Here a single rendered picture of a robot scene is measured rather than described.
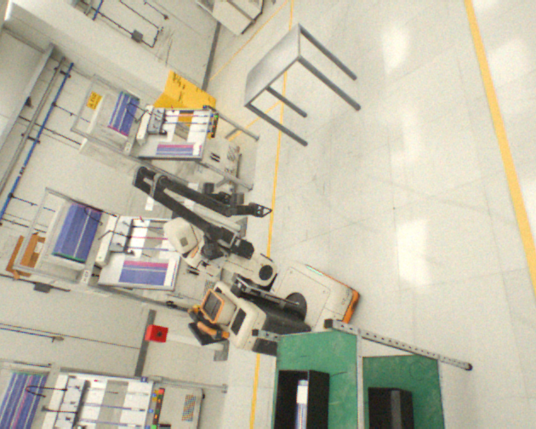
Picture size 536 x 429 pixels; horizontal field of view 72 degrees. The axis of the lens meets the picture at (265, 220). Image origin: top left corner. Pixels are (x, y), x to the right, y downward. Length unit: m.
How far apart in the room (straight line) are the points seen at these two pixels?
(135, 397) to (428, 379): 2.25
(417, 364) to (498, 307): 0.55
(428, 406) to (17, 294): 4.34
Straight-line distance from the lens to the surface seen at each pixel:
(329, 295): 2.54
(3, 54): 6.34
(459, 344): 2.35
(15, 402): 3.55
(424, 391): 2.02
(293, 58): 3.24
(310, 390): 1.48
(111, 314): 5.32
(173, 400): 3.80
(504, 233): 2.41
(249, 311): 2.25
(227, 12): 7.18
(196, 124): 4.41
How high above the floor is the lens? 2.12
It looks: 33 degrees down
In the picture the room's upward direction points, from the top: 65 degrees counter-clockwise
